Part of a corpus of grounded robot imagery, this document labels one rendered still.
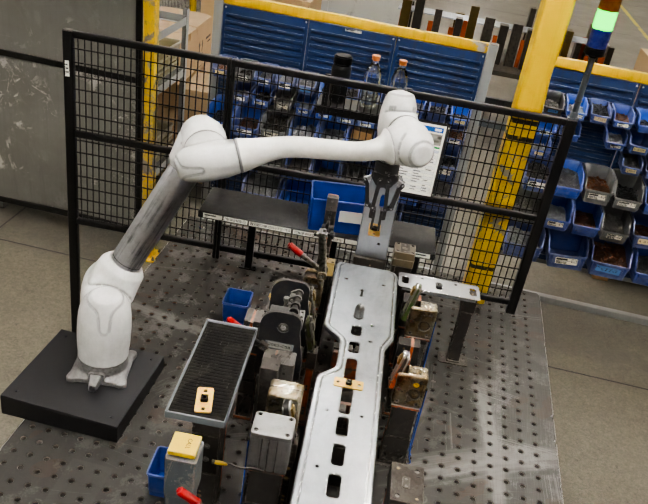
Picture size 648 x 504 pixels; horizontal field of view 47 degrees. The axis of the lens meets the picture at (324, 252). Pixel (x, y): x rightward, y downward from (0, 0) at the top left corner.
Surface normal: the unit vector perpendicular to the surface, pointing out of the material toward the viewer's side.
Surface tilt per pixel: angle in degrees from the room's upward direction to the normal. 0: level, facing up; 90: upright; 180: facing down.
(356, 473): 0
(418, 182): 90
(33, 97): 89
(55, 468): 0
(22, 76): 88
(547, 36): 90
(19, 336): 0
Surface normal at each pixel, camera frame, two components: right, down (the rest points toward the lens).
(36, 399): 0.18, -0.86
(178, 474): -0.12, 0.48
